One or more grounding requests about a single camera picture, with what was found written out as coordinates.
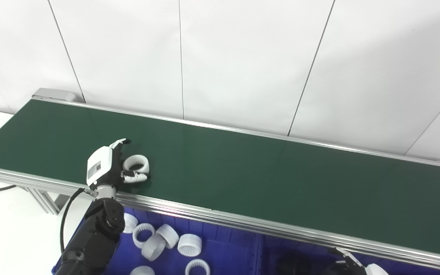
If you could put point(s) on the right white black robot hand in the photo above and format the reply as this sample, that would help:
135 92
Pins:
351 265

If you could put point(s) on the grey conveyor motor housing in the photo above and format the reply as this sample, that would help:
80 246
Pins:
54 94

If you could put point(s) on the green conveyor belt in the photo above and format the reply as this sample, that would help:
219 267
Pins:
243 172

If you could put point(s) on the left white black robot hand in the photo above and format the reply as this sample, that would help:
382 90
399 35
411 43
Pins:
99 168

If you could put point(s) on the aluminium conveyor leg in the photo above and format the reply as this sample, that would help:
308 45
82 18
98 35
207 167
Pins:
46 200

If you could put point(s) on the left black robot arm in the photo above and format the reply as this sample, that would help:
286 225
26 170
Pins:
97 229

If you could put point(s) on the blue plastic bin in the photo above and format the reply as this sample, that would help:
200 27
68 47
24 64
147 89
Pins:
227 252
267 248

